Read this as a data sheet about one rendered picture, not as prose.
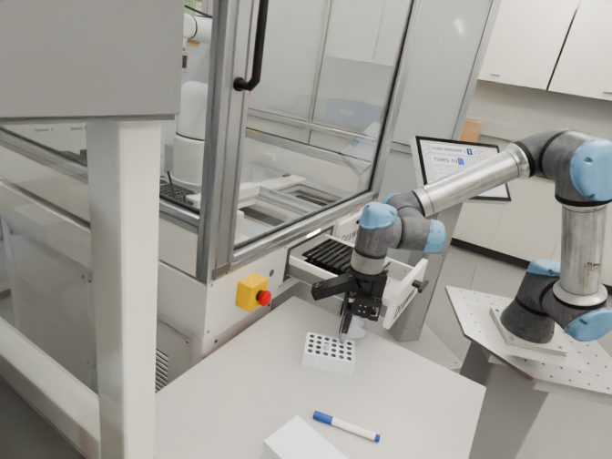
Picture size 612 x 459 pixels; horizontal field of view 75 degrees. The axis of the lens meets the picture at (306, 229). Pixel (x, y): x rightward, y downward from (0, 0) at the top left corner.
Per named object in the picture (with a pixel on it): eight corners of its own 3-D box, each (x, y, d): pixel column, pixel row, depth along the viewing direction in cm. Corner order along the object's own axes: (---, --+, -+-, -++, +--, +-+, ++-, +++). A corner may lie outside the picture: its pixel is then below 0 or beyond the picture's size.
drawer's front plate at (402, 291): (419, 290, 129) (428, 259, 125) (388, 331, 105) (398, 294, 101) (413, 287, 130) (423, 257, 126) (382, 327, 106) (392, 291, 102)
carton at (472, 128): (475, 149, 413) (484, 121, 402) (473, 152, 386) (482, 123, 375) (435, 140, 428) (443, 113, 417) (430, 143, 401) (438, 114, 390)
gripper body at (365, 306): (376, 324, 94) (389, 280, 89) (341, 318, 94) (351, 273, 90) (374, 307, 101) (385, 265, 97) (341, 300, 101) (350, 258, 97)
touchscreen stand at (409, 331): (464, 371, 224) (532, 199, 185) (395, 382, 207) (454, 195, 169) (414, 318, 266) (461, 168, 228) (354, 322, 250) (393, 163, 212)
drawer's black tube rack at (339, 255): (386, 279, 128) (391, 261, 126) (364, 300, 114) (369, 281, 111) (326, 255, 138) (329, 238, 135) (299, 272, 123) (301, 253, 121)
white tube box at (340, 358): (351, 352, 104) (354, 341, 102) (351, 375, 96) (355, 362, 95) (304, 343, 104) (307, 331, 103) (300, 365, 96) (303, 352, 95)
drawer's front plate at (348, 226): (367, 232, 169) (372, 208, 165) (335, 252, 145) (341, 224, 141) (363, 230, 170) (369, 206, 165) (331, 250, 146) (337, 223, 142)
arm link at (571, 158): (578, 305, 116) (588, 122, 92) (619, 341, 103) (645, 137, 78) (537, 317, 116) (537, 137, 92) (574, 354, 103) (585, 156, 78)
